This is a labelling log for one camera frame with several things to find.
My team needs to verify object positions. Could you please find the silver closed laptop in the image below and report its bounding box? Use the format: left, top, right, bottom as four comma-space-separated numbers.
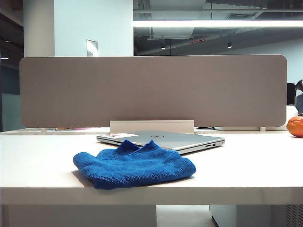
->
96, 130, 226, 156

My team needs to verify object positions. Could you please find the ceiling air vent grille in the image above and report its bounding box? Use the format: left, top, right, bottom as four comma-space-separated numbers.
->
227, 13, 258, 20

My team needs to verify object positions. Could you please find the long white ceiling light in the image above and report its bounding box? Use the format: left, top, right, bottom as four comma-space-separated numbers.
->
132, 20, 303, 27

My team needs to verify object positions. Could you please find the orange round fruit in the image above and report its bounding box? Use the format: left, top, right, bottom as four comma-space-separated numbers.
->
286, 113, 303, 138

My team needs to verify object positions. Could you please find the seated person in grey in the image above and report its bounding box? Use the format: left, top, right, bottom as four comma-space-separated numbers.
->
294, 79, 303, 106

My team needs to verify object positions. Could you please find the black monitor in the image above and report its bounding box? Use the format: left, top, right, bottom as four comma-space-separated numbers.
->
286, 83, 296, 105

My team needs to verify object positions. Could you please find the white desk leg panel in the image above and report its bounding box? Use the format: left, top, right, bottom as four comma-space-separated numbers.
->
0, 204, 157, 227

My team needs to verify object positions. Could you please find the white rounded object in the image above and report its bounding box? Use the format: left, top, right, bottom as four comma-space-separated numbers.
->
286, 105, 303, 118

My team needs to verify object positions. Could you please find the grey fabric desk divider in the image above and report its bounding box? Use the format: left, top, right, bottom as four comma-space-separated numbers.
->
19, 54, 288, 128

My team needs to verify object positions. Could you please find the blue microfibre rag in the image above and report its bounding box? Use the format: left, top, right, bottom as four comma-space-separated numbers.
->
72, 139, 196, 190

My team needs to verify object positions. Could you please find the white cabinet with vent grille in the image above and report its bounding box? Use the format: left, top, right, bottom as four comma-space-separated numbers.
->
209, 204, 303, 227

